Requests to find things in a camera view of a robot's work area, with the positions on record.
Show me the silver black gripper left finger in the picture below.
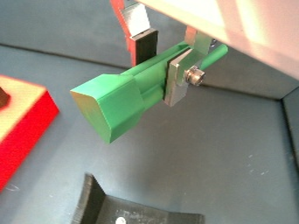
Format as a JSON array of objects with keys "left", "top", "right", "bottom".
[{"left": 122, "top": 3, "right": 158, "bottom": 66}]

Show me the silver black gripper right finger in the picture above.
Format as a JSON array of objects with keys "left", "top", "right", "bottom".
[{"left": 163, "top": 26, "right": 211, "bottom": 106}]

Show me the green three prong object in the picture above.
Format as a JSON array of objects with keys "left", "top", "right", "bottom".
[{"left": 70, "top": 42, "right": 229, "bottom": 144}]

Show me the red peg board block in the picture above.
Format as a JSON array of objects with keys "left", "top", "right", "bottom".
[{"left": 0, "top": 74, "right": 59, "bottom": 192}]

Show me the black curved fixture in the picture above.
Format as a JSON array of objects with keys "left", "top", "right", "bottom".
[{"left": 71, "top": 173, "right": 206, "bottom": 224}]

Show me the dark brown hexagonal peg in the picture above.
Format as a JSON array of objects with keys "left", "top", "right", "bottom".
[{"left": 0, "top": 87, "right": 11, "bottom": 108}]

